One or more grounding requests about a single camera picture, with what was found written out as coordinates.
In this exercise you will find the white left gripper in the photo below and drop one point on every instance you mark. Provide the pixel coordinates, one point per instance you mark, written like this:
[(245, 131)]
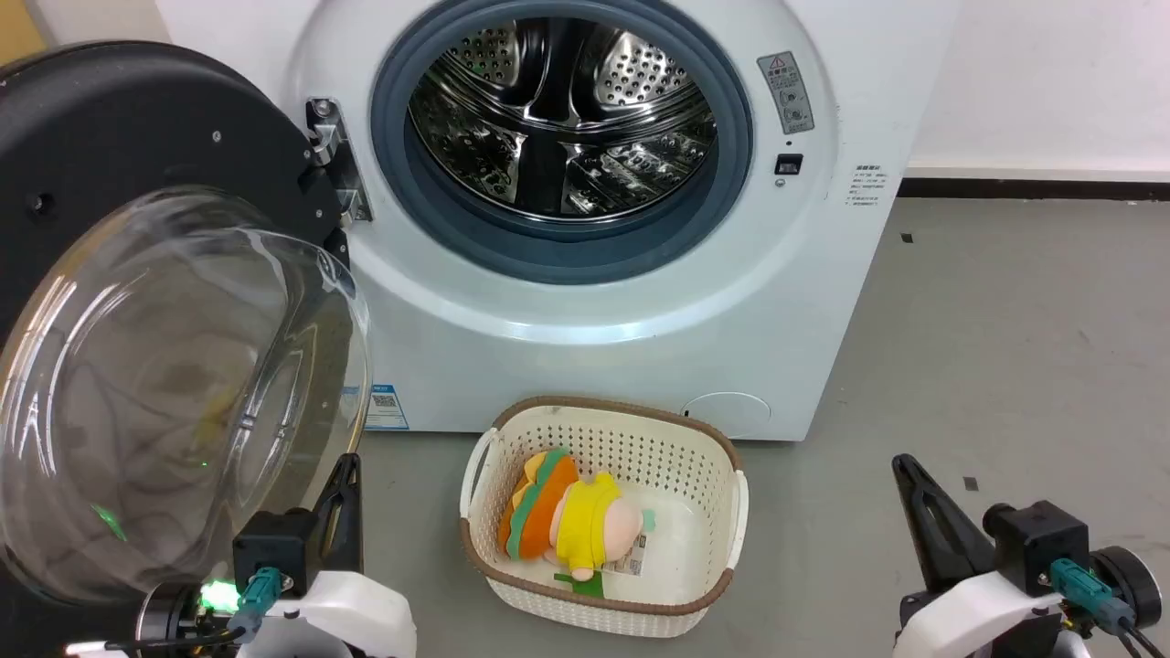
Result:
[(352, 608)]

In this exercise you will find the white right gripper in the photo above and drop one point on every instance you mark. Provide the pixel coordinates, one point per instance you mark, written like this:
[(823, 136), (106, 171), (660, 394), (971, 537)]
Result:
[(978, 617)]

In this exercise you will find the washer door glass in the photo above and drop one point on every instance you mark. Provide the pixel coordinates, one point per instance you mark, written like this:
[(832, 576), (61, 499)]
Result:
[(137, 366)]

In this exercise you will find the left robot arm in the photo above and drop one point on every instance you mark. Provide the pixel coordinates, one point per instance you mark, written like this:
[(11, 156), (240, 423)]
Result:
[(174, 617)]

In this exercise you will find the white front-load washing machine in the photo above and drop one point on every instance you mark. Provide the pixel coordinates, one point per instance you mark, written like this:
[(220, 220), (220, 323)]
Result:
[(640, 366)]

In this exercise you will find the metal door hinge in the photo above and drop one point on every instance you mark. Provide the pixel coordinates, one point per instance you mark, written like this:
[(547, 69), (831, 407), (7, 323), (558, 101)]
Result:
[(336, 160)]

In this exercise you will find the black door latch socket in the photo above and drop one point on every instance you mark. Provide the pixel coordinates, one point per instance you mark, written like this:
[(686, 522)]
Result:
[(788, 164)]

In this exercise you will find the blue QR code sticker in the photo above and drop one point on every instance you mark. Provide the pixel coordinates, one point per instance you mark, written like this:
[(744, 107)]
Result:
[(386, 406)]

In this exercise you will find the round filter cover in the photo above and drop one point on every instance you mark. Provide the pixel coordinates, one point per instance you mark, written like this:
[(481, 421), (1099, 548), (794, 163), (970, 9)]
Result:
[(726, 413)]

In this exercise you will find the plush doll yellow shirt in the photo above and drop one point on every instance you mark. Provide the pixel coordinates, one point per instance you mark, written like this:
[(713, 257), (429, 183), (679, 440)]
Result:
[(585, 521)]

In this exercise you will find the white plastic laundry basket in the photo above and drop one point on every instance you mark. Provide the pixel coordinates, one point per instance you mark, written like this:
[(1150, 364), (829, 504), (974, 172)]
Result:
[(676, 457)]

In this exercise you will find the small printed text label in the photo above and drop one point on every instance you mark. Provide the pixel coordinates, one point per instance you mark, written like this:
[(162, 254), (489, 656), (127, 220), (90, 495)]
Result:
[(864, 185)]

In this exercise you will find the stainless steel washer drum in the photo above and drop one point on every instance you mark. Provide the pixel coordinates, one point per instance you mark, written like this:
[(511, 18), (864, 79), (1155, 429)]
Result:
[(548, 137)]

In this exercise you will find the grey warning sticker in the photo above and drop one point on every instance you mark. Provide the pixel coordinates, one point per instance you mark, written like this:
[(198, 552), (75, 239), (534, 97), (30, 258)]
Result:
[(785, 91)]

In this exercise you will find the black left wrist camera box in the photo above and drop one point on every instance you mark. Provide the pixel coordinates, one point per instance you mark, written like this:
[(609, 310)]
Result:
[(274, 548)]

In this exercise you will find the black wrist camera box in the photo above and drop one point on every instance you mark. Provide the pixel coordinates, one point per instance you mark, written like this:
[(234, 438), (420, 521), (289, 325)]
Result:
[(1037, 544), (274, 548)]

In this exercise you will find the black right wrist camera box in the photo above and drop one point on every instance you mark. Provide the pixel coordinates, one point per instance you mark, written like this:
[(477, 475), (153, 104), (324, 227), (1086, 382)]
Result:
[(1037, 544)]

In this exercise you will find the black wall baseboard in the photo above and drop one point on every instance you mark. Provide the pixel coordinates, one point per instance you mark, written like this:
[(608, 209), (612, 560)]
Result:
[(1033, 188)]

